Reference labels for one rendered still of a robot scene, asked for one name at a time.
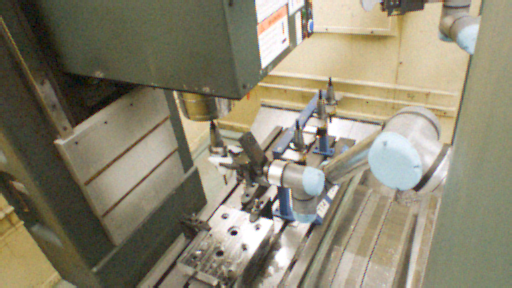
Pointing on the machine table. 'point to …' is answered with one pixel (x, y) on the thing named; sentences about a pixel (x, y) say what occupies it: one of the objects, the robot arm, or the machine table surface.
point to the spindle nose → (203, 107)
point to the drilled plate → (255, 241)
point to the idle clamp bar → (250, 195)
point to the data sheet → (268, 7)
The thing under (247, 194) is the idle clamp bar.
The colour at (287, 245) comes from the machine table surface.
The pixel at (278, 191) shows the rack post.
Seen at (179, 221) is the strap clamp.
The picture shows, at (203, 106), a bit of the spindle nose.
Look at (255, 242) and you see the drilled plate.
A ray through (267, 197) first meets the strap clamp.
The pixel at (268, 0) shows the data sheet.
